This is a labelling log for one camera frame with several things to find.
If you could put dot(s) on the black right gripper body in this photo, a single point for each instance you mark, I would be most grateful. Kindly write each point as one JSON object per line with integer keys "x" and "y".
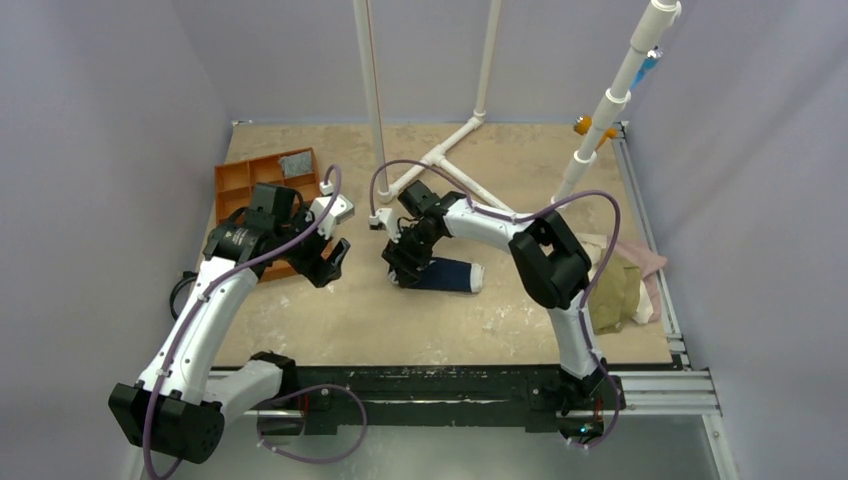
{"x": 404, "y": 255}

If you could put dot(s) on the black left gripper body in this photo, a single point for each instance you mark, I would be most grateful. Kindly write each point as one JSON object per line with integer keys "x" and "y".
{"x": 306, "y": 255}

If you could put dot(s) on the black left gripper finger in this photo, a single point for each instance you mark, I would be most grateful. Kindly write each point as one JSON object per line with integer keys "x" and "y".
{"x": 337, "y": 256}
{"x": 320, "y": 274}

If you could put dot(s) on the navy blue underwear white trim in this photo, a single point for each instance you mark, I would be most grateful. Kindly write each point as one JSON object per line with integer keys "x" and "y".
{"x": 452, "y": 276}

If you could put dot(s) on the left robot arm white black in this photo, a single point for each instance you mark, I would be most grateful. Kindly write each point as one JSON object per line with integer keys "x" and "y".
{"x": 174, "y": 407}

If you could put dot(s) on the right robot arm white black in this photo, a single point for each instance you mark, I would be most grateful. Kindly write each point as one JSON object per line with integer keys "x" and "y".
{"x": 552, "y": 265}

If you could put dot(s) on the grey folded cloth in tray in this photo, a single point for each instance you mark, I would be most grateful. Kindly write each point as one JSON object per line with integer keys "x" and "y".
{"x": 296, "y": 163}

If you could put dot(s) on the orange compartment tray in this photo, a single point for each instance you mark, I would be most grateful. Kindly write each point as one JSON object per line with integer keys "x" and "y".
{"x": 259, "y": 214}

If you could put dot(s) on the pink cloth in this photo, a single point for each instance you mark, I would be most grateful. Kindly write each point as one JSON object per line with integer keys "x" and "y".
{"x": 649, "y": 263}

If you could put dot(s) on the white PVC angled pole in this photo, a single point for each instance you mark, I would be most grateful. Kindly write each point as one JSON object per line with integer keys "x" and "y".
{"x": 657, "y": 17}

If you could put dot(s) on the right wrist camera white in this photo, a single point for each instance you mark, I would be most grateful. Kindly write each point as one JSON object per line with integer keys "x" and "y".
{"x": 387, "y": 220}

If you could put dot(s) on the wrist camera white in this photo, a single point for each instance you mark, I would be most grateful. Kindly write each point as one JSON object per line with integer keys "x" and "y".
{"x": 387, "y": 220}
{"x": 330, "y": 210}

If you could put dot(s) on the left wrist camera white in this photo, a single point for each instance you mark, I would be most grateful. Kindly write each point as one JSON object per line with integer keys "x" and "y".
{"x": 330, "y": 210}

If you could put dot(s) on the white PVC pipe frame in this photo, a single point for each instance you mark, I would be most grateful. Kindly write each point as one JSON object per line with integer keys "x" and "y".
{"x": 428, "y": 61}

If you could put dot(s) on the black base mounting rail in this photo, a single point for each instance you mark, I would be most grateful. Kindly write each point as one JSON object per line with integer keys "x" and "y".
{"x": 530, "y": 397}

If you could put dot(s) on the aluminium extrusion frame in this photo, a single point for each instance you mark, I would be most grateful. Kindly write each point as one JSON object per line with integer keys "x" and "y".
{"x": 664, "y": 390}

